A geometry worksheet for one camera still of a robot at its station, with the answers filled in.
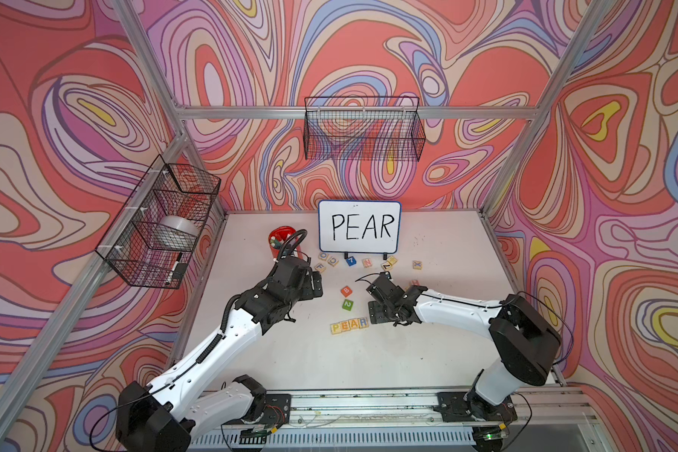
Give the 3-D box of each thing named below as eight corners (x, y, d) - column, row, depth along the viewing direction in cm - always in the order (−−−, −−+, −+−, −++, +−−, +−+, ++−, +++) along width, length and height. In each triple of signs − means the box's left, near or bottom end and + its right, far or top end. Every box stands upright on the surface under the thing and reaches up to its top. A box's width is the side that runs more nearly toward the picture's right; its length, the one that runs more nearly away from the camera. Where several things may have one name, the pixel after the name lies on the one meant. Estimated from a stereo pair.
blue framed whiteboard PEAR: (320, 258, 106) (317, 227, 92) (322, 233, 114) (319, 201, 101) (397, 258, 106) (405, 227, 92) (393, 233, 114) (399, 201, 101)
